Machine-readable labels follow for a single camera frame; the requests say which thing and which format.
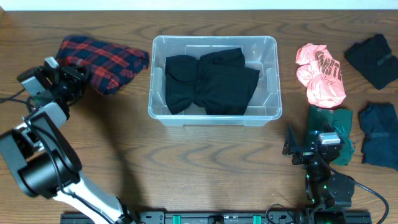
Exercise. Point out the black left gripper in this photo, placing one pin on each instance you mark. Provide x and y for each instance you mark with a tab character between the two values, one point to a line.
72	78

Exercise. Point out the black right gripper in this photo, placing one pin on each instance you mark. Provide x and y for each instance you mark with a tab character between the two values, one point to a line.
291	147

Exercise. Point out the red navy plaid shirt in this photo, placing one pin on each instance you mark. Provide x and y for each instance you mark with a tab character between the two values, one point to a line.
111	65

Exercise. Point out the black garment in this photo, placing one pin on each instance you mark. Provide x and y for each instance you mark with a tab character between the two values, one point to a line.
219	82

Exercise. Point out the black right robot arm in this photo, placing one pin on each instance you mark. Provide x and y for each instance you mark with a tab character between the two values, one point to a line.
329	192

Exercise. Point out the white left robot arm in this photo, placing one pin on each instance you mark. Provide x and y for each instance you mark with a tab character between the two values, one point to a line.
41	160

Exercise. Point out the dark green folded shirt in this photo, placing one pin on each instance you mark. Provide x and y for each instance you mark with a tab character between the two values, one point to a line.
340	121

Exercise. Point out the pink crumpled printed shirt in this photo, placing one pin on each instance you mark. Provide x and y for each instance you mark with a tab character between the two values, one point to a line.
321	74

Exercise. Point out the dark navy folded cloth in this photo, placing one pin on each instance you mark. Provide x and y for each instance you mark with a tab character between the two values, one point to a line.
378	122

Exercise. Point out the clear plastic storage bin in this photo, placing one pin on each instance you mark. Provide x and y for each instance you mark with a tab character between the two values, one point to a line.
260	53

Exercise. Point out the black folded cloth top right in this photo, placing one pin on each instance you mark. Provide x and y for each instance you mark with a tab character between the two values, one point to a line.
374	60

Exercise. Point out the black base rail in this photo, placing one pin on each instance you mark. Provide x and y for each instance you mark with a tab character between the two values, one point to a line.
253	218

